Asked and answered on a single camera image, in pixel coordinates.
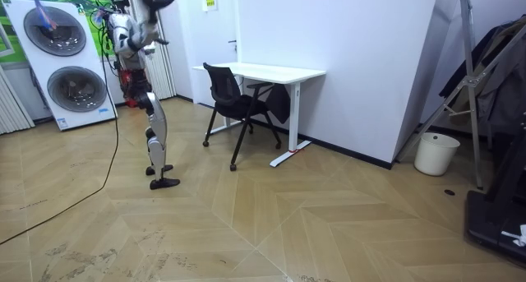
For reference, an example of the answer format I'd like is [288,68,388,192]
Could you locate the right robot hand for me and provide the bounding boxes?
[138,0,180,25]

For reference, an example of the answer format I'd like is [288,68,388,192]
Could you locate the robot body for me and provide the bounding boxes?
[96,0,154,109]

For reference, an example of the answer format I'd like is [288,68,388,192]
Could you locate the white washing machine tower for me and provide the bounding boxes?
[1,0,118,132]

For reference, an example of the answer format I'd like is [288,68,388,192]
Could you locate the robot legs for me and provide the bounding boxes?
[135,81,182,191]

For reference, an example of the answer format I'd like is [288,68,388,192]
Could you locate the black office chair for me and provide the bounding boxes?
[201,62,284,172]

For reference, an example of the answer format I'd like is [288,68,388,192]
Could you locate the white desk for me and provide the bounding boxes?
[191,62,327,169]

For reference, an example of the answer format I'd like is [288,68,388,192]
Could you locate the white waste bin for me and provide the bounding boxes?
[413,132,461,178]

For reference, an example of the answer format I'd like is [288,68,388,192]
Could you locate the silver metal tripod stand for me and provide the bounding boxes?
[394,0,526,191]

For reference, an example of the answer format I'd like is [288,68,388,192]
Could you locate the dark hanging coats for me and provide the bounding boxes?
[438,14,526,136]

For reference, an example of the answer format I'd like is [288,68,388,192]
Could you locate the black floor platform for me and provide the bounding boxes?
[464,125,526,265]

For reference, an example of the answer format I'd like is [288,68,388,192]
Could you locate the white crumpled cloth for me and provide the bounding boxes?
[501,224,526,248]

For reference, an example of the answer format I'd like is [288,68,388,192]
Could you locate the black floor cable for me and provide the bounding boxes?
[0,47,121,247]

